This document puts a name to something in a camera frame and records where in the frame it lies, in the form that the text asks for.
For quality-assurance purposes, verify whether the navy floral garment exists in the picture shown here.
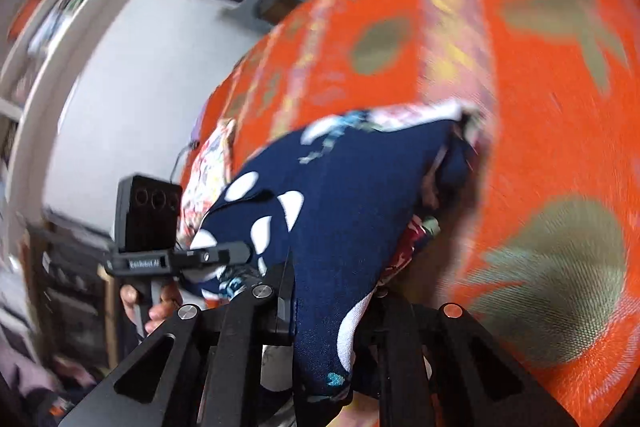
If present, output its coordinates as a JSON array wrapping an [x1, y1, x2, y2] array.
[[187, 102, 484, 405]]

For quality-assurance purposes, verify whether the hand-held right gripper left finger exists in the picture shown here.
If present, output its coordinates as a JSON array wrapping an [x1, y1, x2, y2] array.
[[59, 261, 297, 427]]

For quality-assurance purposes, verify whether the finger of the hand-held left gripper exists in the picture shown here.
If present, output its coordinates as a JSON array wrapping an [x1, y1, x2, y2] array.
[[172, 241, 252, 284]]

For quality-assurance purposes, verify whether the orange floral blanket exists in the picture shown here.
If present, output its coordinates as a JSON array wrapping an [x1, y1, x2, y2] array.
[[180, 0, 640, 427]]

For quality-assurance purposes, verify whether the cream floral garment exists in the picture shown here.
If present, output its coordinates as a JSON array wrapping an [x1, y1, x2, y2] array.
[[176, 118, 239, 239]]

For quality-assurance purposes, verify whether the person's left hand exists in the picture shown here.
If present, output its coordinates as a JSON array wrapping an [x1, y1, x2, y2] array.
[[120, 281, 184, 336]]

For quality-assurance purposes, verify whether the white wooden shelf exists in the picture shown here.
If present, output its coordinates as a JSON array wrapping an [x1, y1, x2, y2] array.
[[0, 0, 181, 218]]

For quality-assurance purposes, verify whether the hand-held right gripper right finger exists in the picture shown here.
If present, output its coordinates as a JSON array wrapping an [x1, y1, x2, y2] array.
[[357, 288, 578, 427]]

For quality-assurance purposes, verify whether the dark cabinet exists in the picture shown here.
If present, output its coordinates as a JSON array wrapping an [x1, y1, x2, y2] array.
[[22, 207, 123, 370]]

